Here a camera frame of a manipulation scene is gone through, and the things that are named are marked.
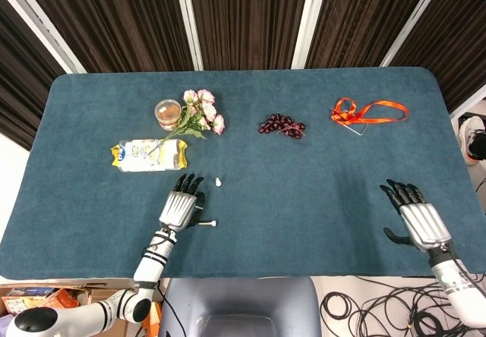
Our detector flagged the pink artificial flower bouquet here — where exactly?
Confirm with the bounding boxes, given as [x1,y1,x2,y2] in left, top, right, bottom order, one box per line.
[147,89,226,155]

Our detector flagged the clear plastic card holder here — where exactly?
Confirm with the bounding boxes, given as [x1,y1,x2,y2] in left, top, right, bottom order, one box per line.
[343,122,370,136]

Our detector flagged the orange ribbon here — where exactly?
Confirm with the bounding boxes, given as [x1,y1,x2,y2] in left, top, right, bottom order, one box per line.
[330,98,410,127]

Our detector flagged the blue flat package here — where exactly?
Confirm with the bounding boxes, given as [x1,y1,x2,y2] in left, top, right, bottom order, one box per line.
[7,286,56,297]

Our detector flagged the orange snack box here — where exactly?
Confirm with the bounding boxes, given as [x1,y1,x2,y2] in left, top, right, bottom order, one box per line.
[2,289,80,317]

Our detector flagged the clear jar with brown contents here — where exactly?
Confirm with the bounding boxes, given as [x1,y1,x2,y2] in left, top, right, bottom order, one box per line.
[154,99,183,131]

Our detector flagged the brown cardboard box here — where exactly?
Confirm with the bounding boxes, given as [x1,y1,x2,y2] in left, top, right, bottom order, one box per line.
[0,282,134,337]

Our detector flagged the dark brown partition panel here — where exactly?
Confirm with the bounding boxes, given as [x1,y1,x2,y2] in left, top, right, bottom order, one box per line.
[305,0,438,69]
[0,0,66,151]
[17,0,195,74]
[187,0,311,71]
[390,0,486,112]

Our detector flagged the blue felt table mat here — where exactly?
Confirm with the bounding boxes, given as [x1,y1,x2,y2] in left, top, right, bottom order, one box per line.
[0,66,486,280]

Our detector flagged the dark red grape bunch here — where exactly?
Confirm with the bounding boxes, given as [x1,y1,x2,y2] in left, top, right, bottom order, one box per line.
[258,113,307,140]

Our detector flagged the yellow white snack package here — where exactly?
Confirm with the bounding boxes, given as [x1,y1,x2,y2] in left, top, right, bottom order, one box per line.
[110,137,189,173]

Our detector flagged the white black sneaker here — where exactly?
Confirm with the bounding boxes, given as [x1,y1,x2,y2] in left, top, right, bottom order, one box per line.
[458,116,486,167]

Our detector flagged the purple bag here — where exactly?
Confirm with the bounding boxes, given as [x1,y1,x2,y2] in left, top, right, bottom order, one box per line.
[0,313,16,337]

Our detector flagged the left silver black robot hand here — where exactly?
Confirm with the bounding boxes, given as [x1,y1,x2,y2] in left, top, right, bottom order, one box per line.
[158,173,207,232]

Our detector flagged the black cable tangle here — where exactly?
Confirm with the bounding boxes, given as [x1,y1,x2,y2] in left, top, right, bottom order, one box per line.
[320,274,486,337]

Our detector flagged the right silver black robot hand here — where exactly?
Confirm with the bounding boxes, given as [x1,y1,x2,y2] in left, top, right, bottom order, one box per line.
[379,178,453,254]

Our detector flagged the white aluminium partition post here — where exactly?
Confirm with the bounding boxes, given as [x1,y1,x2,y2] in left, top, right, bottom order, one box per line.
[291,0,330,70]
[172,0,204,71]
[0,0,87,74]
[380,0,451,68]
[449,86,486,120]

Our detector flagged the grey robot base seat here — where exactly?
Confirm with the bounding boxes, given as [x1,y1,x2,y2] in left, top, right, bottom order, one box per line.
[158,277,322,337]

